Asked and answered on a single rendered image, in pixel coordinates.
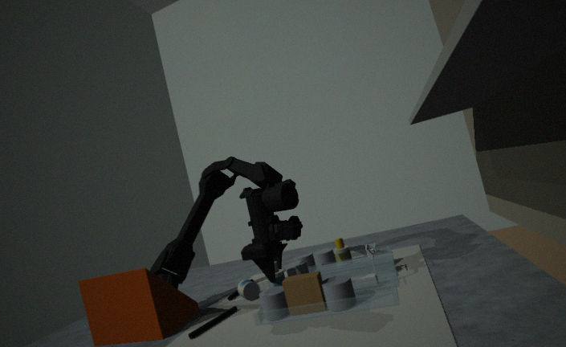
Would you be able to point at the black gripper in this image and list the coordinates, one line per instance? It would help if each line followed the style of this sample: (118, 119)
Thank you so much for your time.
(263, 251)

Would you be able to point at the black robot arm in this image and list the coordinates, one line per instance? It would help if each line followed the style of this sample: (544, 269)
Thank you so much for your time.
(274, 196)

